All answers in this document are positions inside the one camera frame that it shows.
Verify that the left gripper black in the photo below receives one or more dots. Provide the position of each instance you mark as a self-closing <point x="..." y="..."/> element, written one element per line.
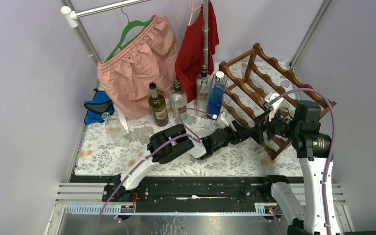
<point x="235" y="135"/>

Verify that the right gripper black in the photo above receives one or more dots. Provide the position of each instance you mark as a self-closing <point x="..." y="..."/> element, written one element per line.
<point x="258" y="120"/>

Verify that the small clear bottle bluish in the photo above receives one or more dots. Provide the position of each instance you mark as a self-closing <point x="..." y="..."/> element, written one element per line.
<point x="266" y="148"/>

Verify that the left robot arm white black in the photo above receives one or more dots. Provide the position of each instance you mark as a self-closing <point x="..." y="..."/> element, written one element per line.
<point x="173" y="142"/>

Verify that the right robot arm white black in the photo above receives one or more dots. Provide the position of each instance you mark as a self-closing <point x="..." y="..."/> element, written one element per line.
<point x="317" y="216"/>

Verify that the wooden wine rack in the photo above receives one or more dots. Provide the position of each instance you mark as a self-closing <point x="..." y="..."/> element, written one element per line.
<point x="256" y="93"/>

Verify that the blue glass bottle silver cap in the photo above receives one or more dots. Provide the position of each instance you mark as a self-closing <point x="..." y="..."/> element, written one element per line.
<point x="217" y="90"/>

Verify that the clear bottle black gold cap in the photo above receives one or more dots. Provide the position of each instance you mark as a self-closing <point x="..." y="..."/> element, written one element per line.
<point x="202" y="91"/>

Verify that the clear square liquor bottle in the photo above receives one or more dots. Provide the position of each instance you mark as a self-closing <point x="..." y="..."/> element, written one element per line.
<point x="179" y="101"/>

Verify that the dark green wine bottle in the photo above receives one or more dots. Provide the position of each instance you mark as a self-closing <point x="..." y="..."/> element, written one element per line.
<point x="157" y="105"/>

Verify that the red garment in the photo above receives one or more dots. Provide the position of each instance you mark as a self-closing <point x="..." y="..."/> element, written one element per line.
<point x="191" y="55"/>

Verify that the vertical metal pole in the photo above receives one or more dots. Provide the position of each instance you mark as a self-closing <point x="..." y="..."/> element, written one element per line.
<point x="205" y="7"/>

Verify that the pink skirt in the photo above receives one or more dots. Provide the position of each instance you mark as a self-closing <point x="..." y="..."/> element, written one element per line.
<point x="150" y="58"/>

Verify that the clear glass flask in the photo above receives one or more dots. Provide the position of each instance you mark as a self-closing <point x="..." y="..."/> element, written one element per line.
<point x="115" y="130"/>

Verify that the floral table mat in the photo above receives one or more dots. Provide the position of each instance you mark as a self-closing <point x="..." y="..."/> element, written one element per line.
<point x="100" y="155"/>

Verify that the pink clothes hanger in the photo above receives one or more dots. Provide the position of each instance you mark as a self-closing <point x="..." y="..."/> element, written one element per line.
<point x="195" y="6"/>

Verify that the blue black bag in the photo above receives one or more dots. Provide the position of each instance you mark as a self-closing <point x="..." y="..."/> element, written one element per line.
<point x="99" y="104"/>

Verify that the green clothes hanger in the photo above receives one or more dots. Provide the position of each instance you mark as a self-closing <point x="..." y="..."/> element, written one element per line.
<point x="127" y="29"/>

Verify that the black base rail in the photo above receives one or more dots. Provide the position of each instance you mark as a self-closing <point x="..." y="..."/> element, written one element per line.
<point x="187" y="194"/>

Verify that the metal clothes rail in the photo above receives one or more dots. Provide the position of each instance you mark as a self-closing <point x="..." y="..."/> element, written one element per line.
<point x="99" y="24"/>

